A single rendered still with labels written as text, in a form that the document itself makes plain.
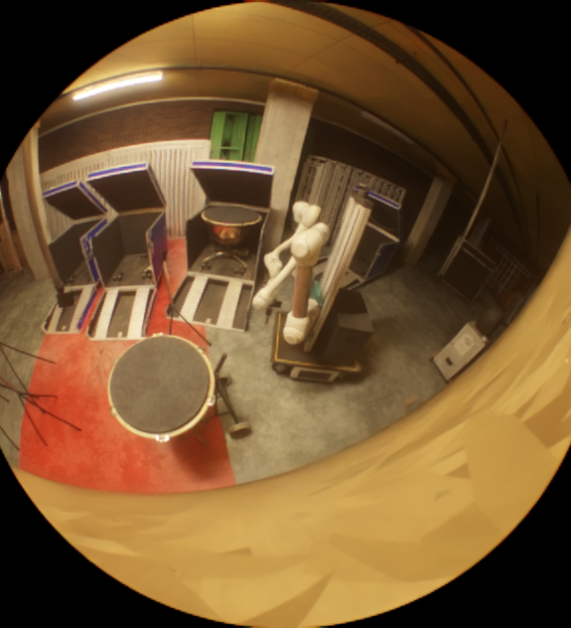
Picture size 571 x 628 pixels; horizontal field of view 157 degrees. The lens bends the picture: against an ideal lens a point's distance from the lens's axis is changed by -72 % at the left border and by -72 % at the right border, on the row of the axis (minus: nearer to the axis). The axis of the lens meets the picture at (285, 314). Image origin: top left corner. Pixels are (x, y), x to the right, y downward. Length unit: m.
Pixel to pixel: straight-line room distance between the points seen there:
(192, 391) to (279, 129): 3.51
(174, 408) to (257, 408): 1.02
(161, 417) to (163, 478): 0.90
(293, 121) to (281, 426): 4.04
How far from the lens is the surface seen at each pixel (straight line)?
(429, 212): 6.64
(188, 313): 2.72
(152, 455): 2.06
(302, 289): 1.21
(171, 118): 5.67
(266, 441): 1.97
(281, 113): 3.67
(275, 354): 1.98
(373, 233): 4.85
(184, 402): 1.22
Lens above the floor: 1.92
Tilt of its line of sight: 42 degrees down
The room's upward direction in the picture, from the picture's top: 16 degrees clockwise
